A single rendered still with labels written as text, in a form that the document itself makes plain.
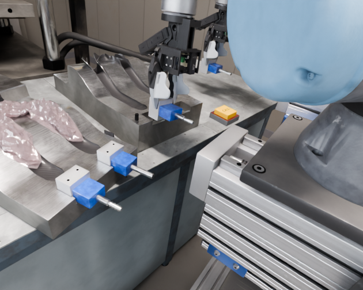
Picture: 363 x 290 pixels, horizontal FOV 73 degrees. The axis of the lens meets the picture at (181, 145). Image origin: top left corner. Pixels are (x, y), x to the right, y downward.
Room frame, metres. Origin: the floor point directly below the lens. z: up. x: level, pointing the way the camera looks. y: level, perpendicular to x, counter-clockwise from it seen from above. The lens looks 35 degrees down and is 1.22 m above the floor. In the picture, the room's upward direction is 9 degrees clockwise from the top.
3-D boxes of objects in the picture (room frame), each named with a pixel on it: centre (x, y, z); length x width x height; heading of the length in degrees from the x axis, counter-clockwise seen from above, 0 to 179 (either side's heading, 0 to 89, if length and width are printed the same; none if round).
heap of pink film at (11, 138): (0.46, 0.38, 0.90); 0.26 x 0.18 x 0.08; 69
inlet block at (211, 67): (0.99, -0.09, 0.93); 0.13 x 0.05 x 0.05; 54
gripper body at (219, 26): (1.00, -0.08, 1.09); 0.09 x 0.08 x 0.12; 54
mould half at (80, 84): (0.79, 0.23, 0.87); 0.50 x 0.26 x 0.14; 51
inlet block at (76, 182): (0.32, 0.15, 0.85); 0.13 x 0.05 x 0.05; 69
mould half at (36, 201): (0.46, 0.39, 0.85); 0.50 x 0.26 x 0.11; 69
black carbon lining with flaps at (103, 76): (0.77, 0.22, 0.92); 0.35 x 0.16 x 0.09; 51
